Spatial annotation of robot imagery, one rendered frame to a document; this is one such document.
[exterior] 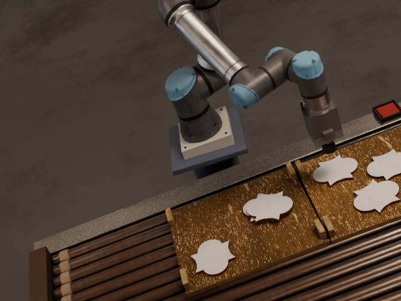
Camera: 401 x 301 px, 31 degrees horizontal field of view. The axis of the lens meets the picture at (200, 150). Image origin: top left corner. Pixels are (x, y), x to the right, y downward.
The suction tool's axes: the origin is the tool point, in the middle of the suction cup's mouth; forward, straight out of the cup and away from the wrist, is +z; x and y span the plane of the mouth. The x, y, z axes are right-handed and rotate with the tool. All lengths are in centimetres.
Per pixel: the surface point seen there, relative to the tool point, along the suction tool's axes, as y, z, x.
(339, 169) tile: 1.3, 8.0, -0.7
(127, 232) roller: -65, 11, 12
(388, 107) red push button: 25.8, 9.7, 20.0
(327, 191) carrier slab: -5.1, 9.0, -6.5
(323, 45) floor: 59, 103, 222
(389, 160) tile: 14.9, 8.0, -5.1
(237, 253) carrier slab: -35.7, 9.0, -16.4
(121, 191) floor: -83, 103, 158
